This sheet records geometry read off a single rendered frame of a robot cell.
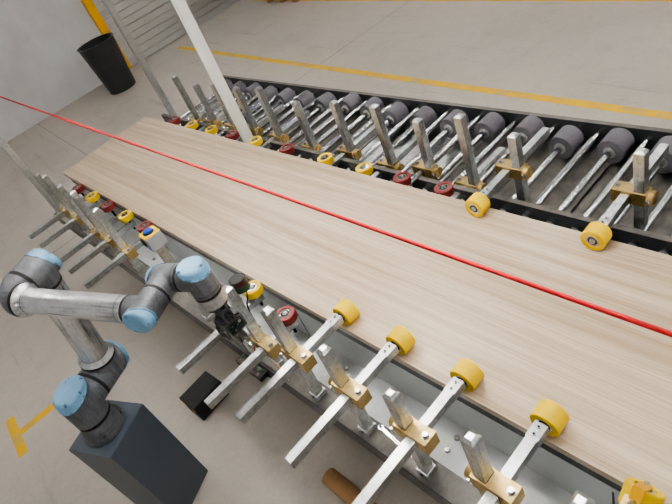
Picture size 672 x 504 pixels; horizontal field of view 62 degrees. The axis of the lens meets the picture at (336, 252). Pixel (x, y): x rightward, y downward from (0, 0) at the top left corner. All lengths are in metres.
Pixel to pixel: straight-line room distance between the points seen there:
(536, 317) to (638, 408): 0.39
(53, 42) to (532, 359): 8.68
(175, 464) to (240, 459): 0.33
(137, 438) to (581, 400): 1.80
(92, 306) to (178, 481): 1.28
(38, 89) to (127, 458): 7.54
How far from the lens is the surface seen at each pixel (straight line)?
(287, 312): 2.10
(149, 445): 2.72
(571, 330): 1.77
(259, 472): 2.91
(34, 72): 9.55
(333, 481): 2.63
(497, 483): 1.46
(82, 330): 2.40
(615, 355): 1.72
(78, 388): 2.50
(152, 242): 2.32
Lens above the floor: 2.28
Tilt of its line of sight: 38 degrees down
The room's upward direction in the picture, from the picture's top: 25 degrees counter-clockwise
